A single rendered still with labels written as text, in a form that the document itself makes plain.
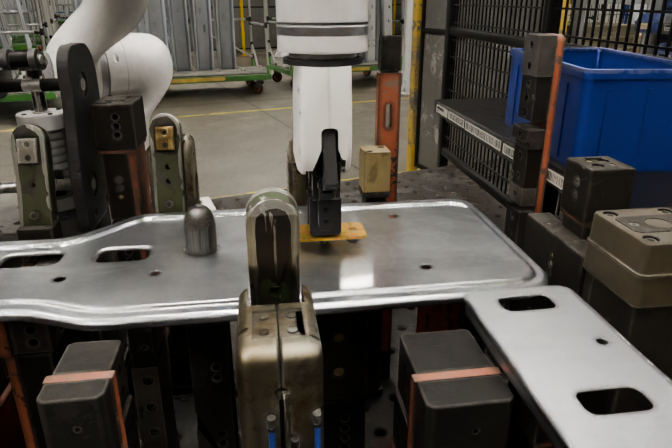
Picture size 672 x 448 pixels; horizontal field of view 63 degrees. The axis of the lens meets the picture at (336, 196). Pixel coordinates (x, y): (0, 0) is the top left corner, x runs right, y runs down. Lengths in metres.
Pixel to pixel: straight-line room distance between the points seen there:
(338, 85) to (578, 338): 0.28
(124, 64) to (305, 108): 0.68
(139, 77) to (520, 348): 0.90
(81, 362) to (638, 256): 0.44
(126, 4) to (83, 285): 0.57
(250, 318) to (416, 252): 0.24
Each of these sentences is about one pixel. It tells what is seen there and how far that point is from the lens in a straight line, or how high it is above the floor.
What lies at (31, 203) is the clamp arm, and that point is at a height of 1.02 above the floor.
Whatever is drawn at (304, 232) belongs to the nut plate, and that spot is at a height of 1.01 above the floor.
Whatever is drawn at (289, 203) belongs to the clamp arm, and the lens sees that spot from 0.37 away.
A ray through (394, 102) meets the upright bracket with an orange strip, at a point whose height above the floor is 1.12.
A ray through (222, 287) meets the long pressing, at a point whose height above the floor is 1.00.
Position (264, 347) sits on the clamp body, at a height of 1.04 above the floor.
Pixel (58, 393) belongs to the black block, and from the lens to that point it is 0.44.
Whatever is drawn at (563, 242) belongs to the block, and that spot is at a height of 1.00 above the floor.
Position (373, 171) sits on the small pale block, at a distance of 0.67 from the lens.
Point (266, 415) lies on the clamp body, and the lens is 0.36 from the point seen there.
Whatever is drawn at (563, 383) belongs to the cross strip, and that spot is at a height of 1.00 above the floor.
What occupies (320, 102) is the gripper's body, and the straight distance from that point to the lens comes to 0.48.
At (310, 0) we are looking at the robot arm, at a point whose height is 1.24.
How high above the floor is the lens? 1.24
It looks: 20 degrees down
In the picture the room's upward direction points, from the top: straight up
